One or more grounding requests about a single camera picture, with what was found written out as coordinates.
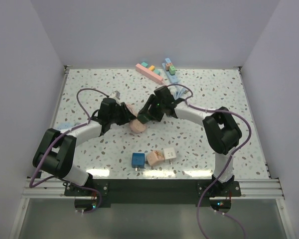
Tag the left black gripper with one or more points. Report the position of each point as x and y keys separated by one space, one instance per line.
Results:
x=127 y=116

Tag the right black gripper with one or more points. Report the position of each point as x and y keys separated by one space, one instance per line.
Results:
x=151 y=101

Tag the pink patterned cube plug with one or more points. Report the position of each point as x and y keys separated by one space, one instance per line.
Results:
x=155 y=158

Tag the pink power strip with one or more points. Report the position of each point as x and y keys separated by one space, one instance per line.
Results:
x=149 y=74

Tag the white cube plug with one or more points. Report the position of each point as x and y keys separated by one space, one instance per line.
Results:
x=169 y=154

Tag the blue round socket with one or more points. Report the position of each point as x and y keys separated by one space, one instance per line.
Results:
x=64 y=125

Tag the yellow cube plug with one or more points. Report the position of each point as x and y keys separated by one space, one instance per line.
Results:
x=152 y=68

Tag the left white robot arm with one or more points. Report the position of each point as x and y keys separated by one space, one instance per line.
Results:
x=55 y=153

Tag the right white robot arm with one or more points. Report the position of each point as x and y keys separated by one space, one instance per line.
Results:
x=223 y=133

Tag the orange cube plug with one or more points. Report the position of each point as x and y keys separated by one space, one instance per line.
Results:
x=167 y=66

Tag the blue power strip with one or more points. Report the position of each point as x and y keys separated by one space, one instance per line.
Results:
x=172 y=78

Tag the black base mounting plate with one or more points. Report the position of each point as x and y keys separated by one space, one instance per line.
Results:
x=106 y=192

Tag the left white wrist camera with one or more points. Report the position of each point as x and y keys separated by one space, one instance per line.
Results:
x=115 y=95

